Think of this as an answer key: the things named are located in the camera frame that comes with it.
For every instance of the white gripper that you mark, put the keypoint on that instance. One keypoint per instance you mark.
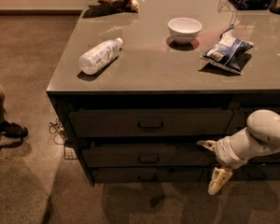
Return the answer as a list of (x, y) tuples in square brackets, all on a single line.
[(224, 152)]

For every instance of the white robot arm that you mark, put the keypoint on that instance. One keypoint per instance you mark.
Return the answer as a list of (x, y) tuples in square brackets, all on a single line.
[(260, 137)]

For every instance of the dark cabinet with drawers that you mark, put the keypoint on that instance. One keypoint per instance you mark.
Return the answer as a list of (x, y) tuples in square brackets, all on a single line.
[(154, 72)]

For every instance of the blue white chip bag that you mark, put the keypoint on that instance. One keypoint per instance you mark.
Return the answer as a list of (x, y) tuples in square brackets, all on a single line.
[(225, 52)]

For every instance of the white ceramic bowl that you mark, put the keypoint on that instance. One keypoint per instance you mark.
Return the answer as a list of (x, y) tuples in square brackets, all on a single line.
[(184, 30)]

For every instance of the clear plastic water bottle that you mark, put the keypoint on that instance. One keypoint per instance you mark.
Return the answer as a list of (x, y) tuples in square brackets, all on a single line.
[(97, 58)]

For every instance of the black shoe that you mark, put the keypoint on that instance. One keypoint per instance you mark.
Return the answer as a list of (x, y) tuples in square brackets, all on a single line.
[(12, 130)]

